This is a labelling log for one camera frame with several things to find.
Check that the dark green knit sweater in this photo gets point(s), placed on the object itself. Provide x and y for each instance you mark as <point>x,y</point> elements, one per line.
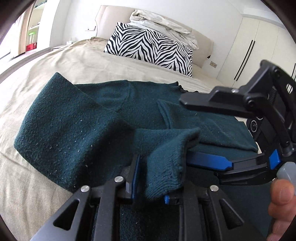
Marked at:
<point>69,129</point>

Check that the bed with beige sheet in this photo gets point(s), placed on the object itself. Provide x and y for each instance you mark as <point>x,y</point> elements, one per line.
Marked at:
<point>69,60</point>

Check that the zebra print pillow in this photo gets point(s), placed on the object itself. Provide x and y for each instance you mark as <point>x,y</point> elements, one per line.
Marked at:
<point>148,46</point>

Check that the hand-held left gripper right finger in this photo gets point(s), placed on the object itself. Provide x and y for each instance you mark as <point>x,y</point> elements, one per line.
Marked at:
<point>167,199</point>

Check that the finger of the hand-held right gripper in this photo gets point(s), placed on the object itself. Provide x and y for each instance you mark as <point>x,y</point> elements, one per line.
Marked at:
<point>215,102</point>
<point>208,161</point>

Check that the white wall shelf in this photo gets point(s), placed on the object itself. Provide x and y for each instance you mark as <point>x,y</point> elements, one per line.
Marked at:
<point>37,20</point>

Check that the white wardrobe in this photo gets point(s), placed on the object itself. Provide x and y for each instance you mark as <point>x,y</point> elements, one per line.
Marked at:
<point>263,39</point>

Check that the green lidded jar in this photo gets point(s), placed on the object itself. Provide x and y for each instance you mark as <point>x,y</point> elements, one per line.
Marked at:
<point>32,38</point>

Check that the red box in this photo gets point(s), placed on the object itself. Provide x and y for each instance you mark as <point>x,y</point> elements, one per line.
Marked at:
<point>31,47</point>

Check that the folded beige duvet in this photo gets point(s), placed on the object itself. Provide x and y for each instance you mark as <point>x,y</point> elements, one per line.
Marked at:
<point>161,23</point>

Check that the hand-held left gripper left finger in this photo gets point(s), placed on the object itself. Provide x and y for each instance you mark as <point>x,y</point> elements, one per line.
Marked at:
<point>135,172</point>

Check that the person's right hand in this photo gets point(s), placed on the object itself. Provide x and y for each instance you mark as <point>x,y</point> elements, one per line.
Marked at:
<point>281,192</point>

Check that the beige curtain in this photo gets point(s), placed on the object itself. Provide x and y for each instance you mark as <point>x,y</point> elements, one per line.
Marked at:
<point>16,39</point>

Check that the small beige wall socket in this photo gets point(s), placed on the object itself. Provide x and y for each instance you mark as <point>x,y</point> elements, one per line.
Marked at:
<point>213,64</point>

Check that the white wall socket panel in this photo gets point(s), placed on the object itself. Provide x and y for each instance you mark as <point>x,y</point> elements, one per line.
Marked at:
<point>90,28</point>

